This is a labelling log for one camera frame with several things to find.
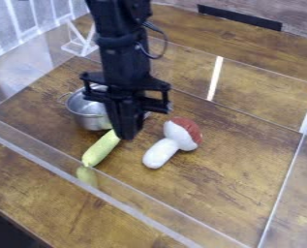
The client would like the clear acrylic barrier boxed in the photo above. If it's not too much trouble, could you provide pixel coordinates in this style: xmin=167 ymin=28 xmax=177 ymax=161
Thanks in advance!
xmin=60 ymin=18 xmax=307 ymax=137
xmin=0 ymin=121 xmax=248 ymax=248

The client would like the plush red cap mushroom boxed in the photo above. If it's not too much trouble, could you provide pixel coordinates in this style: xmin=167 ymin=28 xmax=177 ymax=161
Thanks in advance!
xmin=143 ymin=116 xmax=201 ymax=169

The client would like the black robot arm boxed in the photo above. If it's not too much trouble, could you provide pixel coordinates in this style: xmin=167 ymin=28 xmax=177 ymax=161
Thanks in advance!
xmin=80 ymin=0 xmax=171 ymax=140

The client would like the clear acrylic back barrier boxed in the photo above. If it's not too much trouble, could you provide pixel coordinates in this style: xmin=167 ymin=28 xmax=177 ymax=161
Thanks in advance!
xmin=60 ymin=18 xmax=307 ymax=137

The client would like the clear acrylic front barrier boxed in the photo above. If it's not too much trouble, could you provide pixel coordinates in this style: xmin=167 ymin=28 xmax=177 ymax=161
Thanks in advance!
xmin=0 ymin=121 xmax=248 ymax=248

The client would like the black bar on table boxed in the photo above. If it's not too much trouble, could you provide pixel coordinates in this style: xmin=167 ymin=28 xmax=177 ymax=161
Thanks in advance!
xmin=197 ymin=4 xmax=283 ymax=31

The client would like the clear acrylic triangle bracket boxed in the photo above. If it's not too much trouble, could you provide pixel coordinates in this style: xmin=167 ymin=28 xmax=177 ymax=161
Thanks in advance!
xmin=61 ymin=21 xmax=99 ymax=57

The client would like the small stainless steel pot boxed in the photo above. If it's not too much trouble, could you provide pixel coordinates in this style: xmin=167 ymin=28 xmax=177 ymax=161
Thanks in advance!
xmin=57 ymin=82 xmax=153 ymax=132

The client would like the light green plush spoon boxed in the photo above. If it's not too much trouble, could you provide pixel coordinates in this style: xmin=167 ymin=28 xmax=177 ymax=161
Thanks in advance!
xmin=81 ymin=130 xmax=120 ymax=167

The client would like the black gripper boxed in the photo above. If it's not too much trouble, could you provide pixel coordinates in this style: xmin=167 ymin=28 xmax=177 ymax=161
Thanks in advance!
xmin=79 ymin=72 xmax=172 ymax=140

